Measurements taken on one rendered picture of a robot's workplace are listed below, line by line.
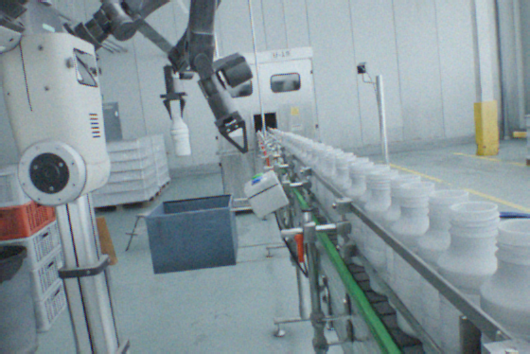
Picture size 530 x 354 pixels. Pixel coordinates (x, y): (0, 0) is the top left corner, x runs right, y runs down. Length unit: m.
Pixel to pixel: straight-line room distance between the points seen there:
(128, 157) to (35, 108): 6.56
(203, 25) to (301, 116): 4.88
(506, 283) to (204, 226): 1.38
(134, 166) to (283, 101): 3.00
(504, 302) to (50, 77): 0.98
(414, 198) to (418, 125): 11.64
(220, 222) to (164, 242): 0.22
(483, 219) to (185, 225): 1.35
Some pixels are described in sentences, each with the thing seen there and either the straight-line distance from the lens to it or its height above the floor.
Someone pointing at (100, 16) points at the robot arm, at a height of 1.60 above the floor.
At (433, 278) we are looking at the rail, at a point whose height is 1.11.
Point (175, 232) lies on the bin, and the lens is 1.65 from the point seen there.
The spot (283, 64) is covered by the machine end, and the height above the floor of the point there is 1.91.
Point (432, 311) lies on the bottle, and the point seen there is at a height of 1.06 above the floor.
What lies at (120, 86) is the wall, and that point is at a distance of 11.81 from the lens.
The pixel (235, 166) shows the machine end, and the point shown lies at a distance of 5.83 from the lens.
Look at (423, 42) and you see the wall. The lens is 12.29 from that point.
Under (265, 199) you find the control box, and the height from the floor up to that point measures 1.07.
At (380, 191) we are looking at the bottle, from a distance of 0.59.
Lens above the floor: 1.25
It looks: 7 degrees down
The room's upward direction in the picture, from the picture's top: 7 degrees counter-clockwise
